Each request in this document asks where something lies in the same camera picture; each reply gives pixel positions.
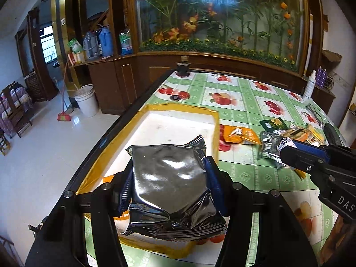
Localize clear bag with calligraphy label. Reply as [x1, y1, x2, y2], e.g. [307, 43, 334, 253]
[305, 124, 325, 146]

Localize orange cracker pack with barcode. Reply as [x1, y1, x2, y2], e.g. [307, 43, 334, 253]
[281, 127, 310, 142]

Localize silver foil packet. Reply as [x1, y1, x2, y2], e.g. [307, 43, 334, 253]
[124, 135, 227, 241]
[258, 131, 294, 169]

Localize silver foil packet front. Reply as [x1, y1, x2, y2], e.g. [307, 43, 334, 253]
[124, 135, 227, 241]

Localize dark green snack packet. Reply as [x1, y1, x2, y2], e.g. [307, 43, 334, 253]
[259, 117, 288, 132]

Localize small orange chip bag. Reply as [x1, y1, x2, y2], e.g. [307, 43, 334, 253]
[223, 125, 261, 145]

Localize orange snack packet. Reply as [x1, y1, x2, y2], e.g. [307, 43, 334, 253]
[113, 173, 132, 220]

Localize black glasses case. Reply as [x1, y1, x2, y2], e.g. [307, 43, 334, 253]
[323, 122, 342, 146]

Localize black eyeglasses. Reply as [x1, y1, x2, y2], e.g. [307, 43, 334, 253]
[307, 104, 324, 126]

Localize white spray bottle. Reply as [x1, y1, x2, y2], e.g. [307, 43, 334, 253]
[302, 70, 316, 101]

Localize yellow-rimmed white foam tray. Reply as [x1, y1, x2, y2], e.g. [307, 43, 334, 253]
[78, 103, 227, 266]

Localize purple bottles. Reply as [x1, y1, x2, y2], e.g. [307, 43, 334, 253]
[316, 66, 327, 88]

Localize green plaid fruit tablecloth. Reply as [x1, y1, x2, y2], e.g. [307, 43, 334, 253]
[83, 71, 348, 267]

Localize red broom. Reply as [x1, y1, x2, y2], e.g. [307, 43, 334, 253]
[52, 62, 74, 122]

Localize white plastic bucket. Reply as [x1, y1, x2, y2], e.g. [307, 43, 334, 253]
[74, 84, 99, 117]

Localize dark ink bottle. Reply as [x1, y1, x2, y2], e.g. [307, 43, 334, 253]
[177, 55, 190, 77]

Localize wooden chair with cloth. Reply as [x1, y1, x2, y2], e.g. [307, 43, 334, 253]
[1, 82, 32, 139]

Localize grey thermos jug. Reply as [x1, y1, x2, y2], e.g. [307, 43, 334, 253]
[83, 31, 99, 60]

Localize blue thermos jug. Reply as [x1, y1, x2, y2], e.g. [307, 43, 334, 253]
[99, 27, 114, 57]

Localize flower display glass case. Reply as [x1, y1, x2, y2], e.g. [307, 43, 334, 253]
[135, 0, 305, 72]

